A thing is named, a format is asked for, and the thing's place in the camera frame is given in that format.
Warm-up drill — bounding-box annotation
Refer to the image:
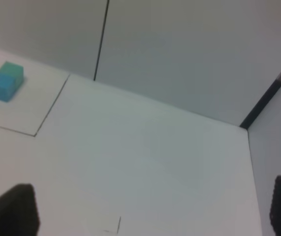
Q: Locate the green template block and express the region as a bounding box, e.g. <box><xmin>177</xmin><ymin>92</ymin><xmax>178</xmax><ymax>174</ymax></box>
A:
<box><xmin>0</xmin><ymin>61</ymin><xmax>24</xmax><ymax>90</ymax></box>

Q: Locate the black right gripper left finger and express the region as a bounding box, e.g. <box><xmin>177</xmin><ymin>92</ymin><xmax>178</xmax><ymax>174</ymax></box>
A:
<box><xmin>0</xmin><ymin>184</ymin><xmax>40</xmax><ymax>236</ymax></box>

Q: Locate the blue template block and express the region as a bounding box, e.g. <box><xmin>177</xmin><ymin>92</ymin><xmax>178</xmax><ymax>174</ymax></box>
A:
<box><xmin>0</xmin><ymin>73</ymin><xmax>16</xmax><ymax>102</ymax></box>

